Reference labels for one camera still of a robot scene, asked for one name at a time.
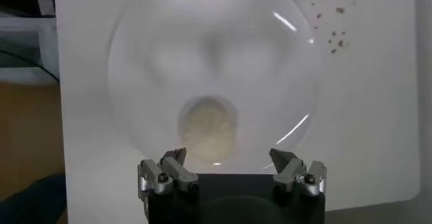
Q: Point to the scattered brown crumbs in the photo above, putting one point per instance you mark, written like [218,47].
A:
[340,10]

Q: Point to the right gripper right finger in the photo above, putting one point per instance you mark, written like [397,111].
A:
[292,173]

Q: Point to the white shelf stand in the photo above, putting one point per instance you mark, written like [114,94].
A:
[47,50]

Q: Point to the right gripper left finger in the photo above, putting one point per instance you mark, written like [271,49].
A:
[175,173]

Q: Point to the white round plate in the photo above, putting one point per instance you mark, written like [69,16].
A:
[216,60]

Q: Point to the white steamed baozi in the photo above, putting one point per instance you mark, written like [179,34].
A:
[209,131]

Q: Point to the dark rounded robot base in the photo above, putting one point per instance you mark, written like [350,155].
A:
[33,201]

